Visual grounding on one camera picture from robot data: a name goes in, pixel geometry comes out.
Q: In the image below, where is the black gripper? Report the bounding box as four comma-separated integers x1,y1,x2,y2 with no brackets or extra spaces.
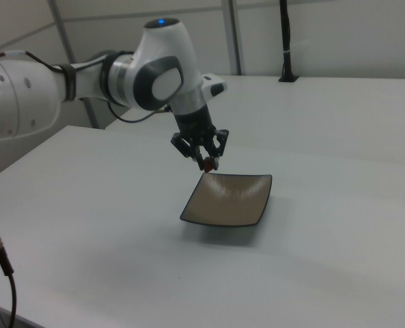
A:
170,105,230,172

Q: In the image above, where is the square brown ceramic plate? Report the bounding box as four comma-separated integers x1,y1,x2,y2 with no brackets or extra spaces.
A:
179,172,273,228

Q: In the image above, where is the black pole with base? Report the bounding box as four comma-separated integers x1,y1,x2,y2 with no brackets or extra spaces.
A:
278,0,301,83

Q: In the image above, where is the grey metal partition post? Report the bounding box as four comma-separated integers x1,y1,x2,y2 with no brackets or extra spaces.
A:
221,0,242,76

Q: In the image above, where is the black cable with metal connector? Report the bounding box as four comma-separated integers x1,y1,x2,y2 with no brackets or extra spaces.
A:
0,210,17,328

